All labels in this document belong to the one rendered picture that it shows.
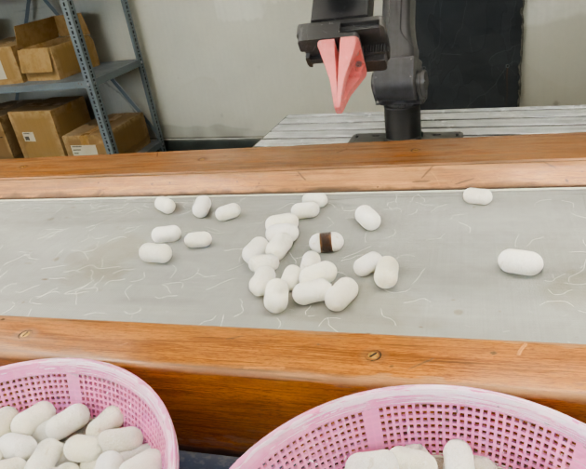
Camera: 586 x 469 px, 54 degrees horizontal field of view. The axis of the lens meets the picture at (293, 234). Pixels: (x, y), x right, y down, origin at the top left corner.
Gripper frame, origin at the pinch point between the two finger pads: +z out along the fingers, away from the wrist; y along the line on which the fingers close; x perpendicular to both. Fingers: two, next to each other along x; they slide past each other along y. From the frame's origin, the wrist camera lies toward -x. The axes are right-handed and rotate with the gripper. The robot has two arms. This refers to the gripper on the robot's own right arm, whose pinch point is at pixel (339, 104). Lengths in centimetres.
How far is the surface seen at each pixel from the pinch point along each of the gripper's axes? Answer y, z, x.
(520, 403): 17.1, 32.8, -16.5
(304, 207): -3.9, 11.0, 3.8
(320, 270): 1.0, 21.3, -5.4
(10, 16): -222, -163, 143
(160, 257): -17.4, 19.4, -2.7
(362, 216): 3.2, 12.9, 2.0
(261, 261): -5.5, 19.9, -3.6
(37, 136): -196, -96, 157
